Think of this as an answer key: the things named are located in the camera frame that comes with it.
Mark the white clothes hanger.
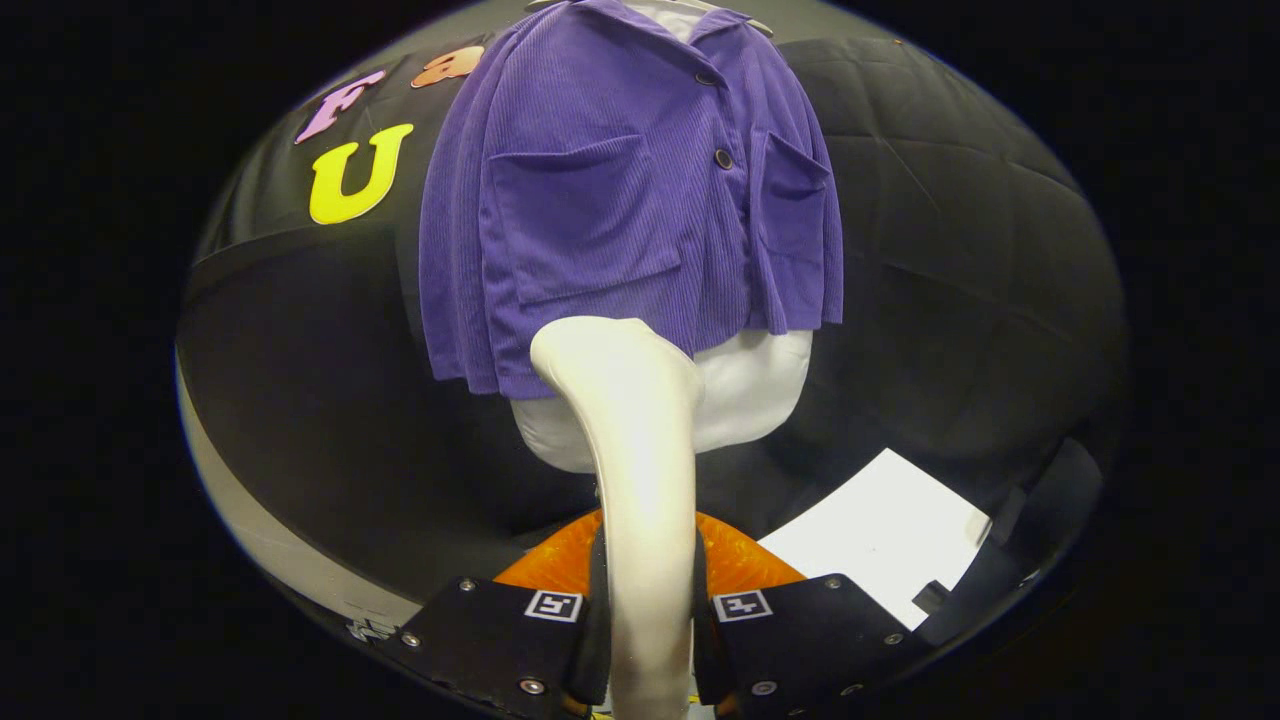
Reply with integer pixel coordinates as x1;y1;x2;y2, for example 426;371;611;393
525;0;776;39

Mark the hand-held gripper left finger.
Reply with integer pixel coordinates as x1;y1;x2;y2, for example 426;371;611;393
382;508;613;719

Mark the white paper sheet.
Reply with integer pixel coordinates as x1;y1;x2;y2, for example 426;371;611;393
758;448;993;631

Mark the white shirt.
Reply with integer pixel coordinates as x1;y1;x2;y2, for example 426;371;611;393
510;0;813;474

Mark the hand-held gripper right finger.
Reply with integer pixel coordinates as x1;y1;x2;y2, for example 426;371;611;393
692;510;928;719

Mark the purple corduroy jacket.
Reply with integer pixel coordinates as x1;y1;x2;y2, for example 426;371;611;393
418;0;846;399

